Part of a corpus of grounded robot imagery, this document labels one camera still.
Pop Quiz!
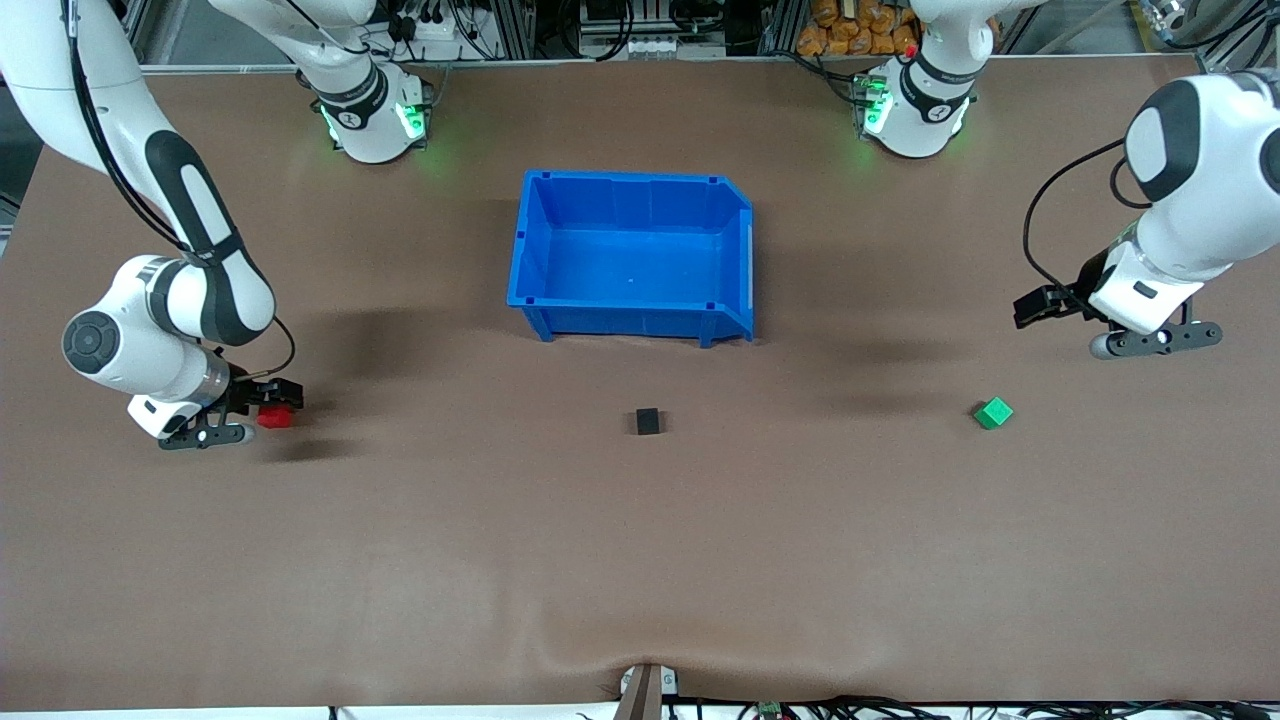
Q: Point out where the black cable bundle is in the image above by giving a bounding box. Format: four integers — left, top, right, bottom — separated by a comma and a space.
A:
690, 695, 1280, 720

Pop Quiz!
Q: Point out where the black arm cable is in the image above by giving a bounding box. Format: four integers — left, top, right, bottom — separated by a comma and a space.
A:
1022, 138, 1151, 301
60, 0, 298, 383

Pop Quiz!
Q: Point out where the aluminium frame profile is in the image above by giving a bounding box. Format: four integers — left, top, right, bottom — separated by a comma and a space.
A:
118, 0, 166, 67
1195, 0, 1280, 73

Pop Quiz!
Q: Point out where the bag of orange items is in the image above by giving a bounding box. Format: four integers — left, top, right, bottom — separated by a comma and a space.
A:
797, 0, 921, 58

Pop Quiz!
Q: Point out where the blue plastic storage bin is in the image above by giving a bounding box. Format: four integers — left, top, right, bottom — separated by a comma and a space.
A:
506, 169, 756, 349

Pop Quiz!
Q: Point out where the table edge bracket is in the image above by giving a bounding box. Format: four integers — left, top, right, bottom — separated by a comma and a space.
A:
615, 663, 681, 720

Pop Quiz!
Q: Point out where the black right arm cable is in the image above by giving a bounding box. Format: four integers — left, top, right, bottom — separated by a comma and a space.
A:
60, 0, 298, 383

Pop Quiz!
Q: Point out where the white socket block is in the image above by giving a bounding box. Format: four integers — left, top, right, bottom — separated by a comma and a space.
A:
580, 35, 726, 61

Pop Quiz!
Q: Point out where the white power strip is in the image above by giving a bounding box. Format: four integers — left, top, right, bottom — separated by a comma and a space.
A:
390, 8, 471, 63

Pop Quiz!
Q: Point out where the silver table edge rail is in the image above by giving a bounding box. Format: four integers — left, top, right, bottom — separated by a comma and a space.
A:
140, 52, 1201, 76

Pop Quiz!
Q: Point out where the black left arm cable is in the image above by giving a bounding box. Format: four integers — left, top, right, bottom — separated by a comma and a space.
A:
1022, 138, 1151, 301

